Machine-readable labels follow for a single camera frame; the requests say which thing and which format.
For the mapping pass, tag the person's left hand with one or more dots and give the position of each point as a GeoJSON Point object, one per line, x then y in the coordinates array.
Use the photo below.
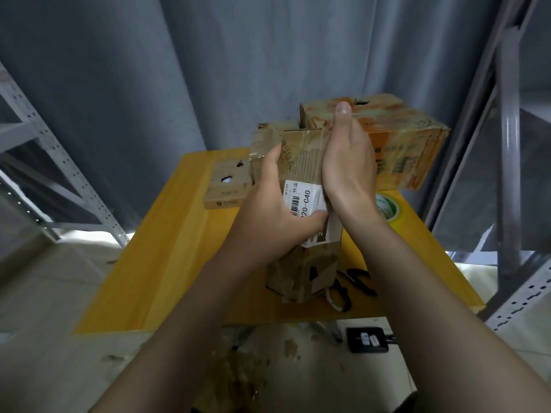
{"type": "Point", "coordinates": [267, 223]}

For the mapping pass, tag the person's right hand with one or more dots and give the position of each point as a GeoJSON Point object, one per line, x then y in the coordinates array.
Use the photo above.
{"type": "Point", "coordinates": [349, 172]}

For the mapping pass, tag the long white-labelled cardboard box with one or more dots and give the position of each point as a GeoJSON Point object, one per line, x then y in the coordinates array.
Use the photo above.
{"type": "Point", "coordinates": [301, 155]}

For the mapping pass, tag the yellow tape roll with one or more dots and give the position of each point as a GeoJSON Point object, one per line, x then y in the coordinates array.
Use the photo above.
{"type": "Point", "coordinates": [389, 205]}

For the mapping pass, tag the small cardboard box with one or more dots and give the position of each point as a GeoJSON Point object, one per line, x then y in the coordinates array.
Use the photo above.
{"type": "Point", "coordinates": [225, 186]}

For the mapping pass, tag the large orange print cardboard box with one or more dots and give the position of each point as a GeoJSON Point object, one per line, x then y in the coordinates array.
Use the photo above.
{"type": "Point", "coordinates": [405, 137]}

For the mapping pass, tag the medium brown cardboard box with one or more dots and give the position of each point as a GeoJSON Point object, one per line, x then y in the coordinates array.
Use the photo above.
{"type": "Point", "coordinates": [265, 137]}

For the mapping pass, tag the person's left forearm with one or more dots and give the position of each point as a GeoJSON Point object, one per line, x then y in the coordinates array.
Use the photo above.
{"type": "Point", "coordinates": [181, 339]}

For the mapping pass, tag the person's right forearm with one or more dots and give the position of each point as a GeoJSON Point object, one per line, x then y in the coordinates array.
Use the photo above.
{"type": "Point", "coordinates": [448, 331]}

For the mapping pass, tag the tape scraps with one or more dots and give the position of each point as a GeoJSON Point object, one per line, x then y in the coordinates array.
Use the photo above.
{"type": "Point", "coordinates": [237, 370]}

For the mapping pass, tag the yellow wooden table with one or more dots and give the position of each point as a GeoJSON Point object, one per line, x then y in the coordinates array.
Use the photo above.
{"type": "Point", "coordinates": [155, 262]}

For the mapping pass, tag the black power adapter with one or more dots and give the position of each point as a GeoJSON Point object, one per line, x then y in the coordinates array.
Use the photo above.
{"type": "Point", "coordinates": [368, 339]}

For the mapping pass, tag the grey metal shelf unit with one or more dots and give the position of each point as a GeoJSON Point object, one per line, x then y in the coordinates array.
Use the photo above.
{"type": "Point", "coordinates": [43, 159]}
{"type": "Point", "coordinates": [512, 167]}

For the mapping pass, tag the grey curtain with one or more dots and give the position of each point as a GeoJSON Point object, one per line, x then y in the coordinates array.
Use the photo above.
{"type": "Point", "coordinates": [215, 64]}

